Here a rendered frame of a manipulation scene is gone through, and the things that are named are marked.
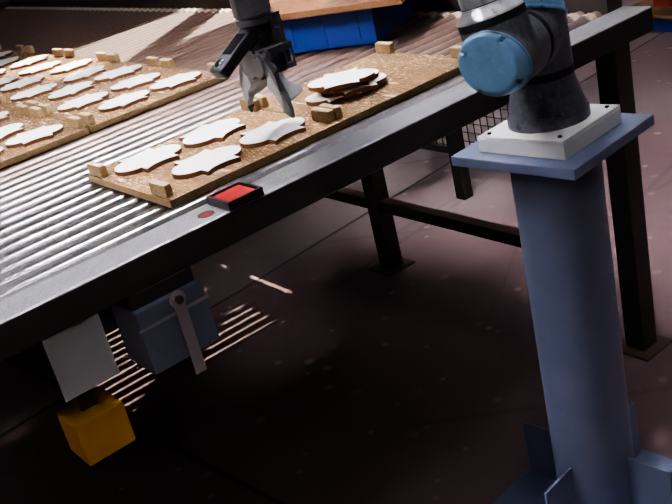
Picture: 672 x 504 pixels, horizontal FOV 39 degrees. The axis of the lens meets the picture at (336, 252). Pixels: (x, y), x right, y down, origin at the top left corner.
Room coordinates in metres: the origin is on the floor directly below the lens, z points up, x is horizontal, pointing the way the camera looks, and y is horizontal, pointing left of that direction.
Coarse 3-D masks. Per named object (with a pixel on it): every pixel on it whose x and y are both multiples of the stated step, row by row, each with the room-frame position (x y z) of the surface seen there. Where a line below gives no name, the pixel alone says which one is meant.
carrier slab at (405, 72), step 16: (352, 64) 2.31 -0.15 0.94; (368, 64) 2.27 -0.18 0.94; (384, 64) 2.23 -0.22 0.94; (400, 64) 2.20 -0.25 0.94; (416, 64) 2.16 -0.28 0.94; (432, 64) 2.13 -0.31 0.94; (448, 64) 2.10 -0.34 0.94; (400, 80) 2.06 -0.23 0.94; (416, 80) 2.03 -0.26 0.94; (432, 80) 2.01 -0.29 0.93; (272, 96) 2.19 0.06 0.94; (304, 96) 2.12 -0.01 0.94; (368, 96) 2.00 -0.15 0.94; (384, 96) 1.97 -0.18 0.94; (400, 96) 1.96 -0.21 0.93; (304, 112) 1.99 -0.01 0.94; (352, 112) 1.91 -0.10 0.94; (368, 112) 1.91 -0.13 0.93
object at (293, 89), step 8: (272, 80) 1.84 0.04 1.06; (272, 88) 1.84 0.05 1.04; (288, 88) 1.85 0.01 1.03; (296, 88) 1.85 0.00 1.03; (280, 96) 1.83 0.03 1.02; (288, 96) 1.83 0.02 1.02; (296, 96) 1.84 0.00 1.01; (280, 104) 1.83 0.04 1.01; (288, 104) 1.82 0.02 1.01; (288, 112) 1.82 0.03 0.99
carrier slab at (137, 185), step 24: (216, 120) 2.10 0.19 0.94; (240, 120) 2.05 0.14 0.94; (264, 120) 2.01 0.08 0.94; (312, 120) 1.92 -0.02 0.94; (168, 144) 2.00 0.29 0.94; (216, 144) 1.91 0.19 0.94; (288, 144) 1.80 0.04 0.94; (168, 168) 1.83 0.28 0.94; (240, 168) 1.72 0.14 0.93; (144, 192) 1.72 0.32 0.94; (192, 192) 1.66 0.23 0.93
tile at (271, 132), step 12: (288, 120) 1.92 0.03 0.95; (300, 120) 1.90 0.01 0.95; (252, 132) 1.90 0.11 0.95; (264, 132) 1.88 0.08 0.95; (276, 132) 1.86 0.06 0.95; (288, 132) 1.84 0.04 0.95; (300, 132) 1.85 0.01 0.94; (240, 144) 1.85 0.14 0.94; (252, 144) 1.83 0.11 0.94; (264, 144) 1.83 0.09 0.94; (276, 144) 1.81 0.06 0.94
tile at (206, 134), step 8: (224, 120) 2.04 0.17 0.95; (232, 120) 2.03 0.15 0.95; (200, 128) 2.03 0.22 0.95; (208, 128) 2.01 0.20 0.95; (216, 128) 2.00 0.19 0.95; (224, 128) 1.98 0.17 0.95; (232, 128) 1.97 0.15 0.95; (240, 128) 1.97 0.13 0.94; (184, 136) 1.99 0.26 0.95; (192, 136) 1.98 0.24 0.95; (200, 136) 1.96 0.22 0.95; (208, 136) 1.95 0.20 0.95; (216, 136) 1.94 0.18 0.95; (224, 136) 1.93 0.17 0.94; (184, 144) 1.94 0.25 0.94; (192, 144) 1.93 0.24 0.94; (200, 144) 1.92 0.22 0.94; (208, 144) 1.93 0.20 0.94
